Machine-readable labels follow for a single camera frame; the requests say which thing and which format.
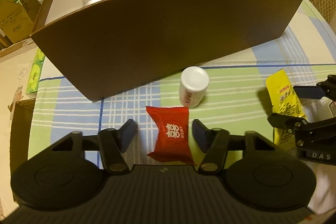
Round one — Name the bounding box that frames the yellow snack bag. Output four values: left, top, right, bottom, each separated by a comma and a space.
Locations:
265, 69, 306, 151

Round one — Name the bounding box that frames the red candy packet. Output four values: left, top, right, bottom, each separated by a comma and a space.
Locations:
146, 106, 194, 165

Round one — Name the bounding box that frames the checked bed sheet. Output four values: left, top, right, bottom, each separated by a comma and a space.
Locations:
28, 0, 335, 165

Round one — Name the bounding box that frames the white pill bottle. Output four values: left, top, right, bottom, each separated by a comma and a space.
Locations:
179, 67, 210, 108

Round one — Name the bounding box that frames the green tissue pack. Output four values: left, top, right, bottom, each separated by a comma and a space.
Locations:
26, 48, 46, 94

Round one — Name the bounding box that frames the brown open cardboard box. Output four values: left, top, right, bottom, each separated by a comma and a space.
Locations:
31, 0, 302, 101

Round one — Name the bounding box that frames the flat white cardboard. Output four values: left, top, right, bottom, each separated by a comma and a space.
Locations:
0, 39, 37, 219

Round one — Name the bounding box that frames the brown open cardboard carton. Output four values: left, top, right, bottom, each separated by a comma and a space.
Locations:
1, 0, 41, 44

